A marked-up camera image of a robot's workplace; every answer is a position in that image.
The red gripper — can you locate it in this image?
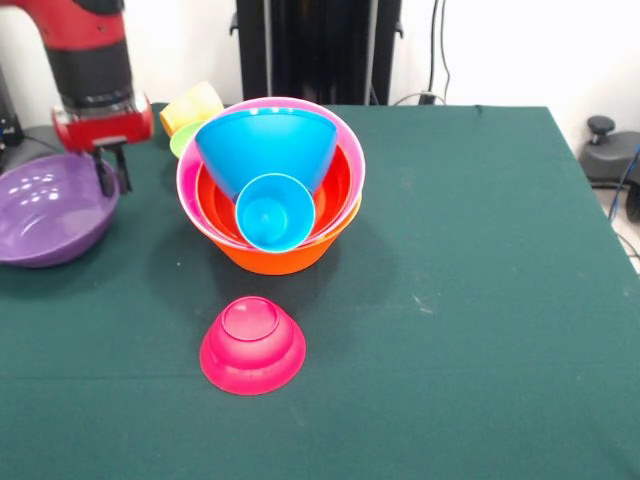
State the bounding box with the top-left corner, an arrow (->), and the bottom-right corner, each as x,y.
51,91 -> 156,198

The large pink bowl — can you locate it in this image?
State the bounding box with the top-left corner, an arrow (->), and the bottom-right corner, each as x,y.
175,96 -> 367,250

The purple bowl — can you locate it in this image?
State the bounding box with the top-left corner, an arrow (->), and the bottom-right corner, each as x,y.
0,152 -> 122,269

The medium blue bowl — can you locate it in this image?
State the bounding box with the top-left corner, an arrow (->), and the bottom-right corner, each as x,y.
194,108 -> 339,204

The blue cup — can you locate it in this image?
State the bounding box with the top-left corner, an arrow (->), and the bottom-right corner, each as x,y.
234,172 -> 317,253

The large orange bowl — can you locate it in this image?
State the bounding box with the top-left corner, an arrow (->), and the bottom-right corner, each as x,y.
204,192 -> 364,277

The red-orange bowl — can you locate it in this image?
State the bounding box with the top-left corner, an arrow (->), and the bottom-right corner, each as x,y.
195,144 -> 354,246

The small crimson bowl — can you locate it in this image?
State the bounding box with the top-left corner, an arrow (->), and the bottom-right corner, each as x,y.
198,295 -> 308,397

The small green bowl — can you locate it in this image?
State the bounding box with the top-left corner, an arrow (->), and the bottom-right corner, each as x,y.
168,119 -> 207,160

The yellow cup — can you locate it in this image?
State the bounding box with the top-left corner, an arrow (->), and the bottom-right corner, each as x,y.
158,80 -> 226,137

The black equipment box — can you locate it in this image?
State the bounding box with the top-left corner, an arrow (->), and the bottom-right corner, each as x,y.
0,64 -> 22,146

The dark green tablecloth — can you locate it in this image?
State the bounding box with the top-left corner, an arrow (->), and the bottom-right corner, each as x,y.
0,102 -> 640,480

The black wall cable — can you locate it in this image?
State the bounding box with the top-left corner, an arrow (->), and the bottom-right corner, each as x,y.
422,0 -> 454,104

